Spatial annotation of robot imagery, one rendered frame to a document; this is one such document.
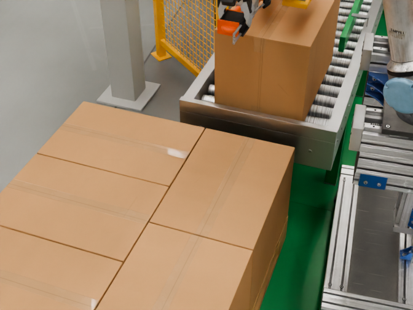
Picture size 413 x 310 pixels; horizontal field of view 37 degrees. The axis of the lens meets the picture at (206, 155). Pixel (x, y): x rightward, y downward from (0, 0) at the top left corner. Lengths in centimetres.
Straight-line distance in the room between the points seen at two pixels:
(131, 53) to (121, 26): 18
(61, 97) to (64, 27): 90
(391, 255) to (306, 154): 54
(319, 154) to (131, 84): 146
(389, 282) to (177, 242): 90
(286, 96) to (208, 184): 52
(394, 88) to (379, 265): 106
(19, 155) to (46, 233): 130
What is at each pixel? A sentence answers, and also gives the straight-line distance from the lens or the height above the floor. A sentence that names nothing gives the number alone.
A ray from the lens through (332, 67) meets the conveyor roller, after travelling 311.
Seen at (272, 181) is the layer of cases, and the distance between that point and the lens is 241.
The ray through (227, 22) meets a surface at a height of 122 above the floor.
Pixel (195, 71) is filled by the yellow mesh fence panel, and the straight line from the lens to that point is 381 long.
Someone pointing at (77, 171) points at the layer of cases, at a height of 54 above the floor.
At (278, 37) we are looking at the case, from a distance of 250.
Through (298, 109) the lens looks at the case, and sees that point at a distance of 262.
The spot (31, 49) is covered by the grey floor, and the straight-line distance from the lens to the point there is 449.
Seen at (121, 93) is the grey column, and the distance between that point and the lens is 380.
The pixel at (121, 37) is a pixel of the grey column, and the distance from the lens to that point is 358.
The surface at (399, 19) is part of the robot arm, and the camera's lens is 170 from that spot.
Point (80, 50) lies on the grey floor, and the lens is 440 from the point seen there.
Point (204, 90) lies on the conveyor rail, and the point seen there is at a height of 56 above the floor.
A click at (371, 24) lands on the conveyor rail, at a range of 344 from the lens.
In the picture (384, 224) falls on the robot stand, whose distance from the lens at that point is 280.
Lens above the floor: 216
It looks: 40 degrees down
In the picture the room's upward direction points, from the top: 1 degrees counter-clockwise
